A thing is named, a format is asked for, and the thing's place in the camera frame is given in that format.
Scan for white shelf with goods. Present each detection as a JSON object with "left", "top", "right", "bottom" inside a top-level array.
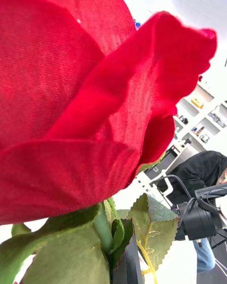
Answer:
[{"left": 174, "top": 82, "right": 227, "bottom": 152}]

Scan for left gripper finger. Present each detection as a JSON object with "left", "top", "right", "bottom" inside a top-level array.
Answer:
[{"left": 112, "top": 234, "right": 144, "bottom": 284}]

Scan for person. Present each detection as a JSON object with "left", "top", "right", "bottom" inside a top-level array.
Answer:
[{"left": 165, "top": 150, "right": 227, "bottom": 274}]

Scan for black storage case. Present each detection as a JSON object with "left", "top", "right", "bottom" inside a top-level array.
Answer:
[{"left": 144, "top": 147, "right": 178, "bottom": 181}]

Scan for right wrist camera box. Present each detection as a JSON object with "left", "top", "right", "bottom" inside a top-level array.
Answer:
[{"left": 194, "top": 185, "right": 227, "bottom": 200}]

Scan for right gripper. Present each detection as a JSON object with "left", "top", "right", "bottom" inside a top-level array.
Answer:
[{"left": 175, "top": 207, "right": 188, "bottom": 241}]

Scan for red rose with green stem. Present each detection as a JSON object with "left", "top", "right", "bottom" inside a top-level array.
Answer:
[{"left": 0, "top": 0, "right": 218, "bottom": 284}]

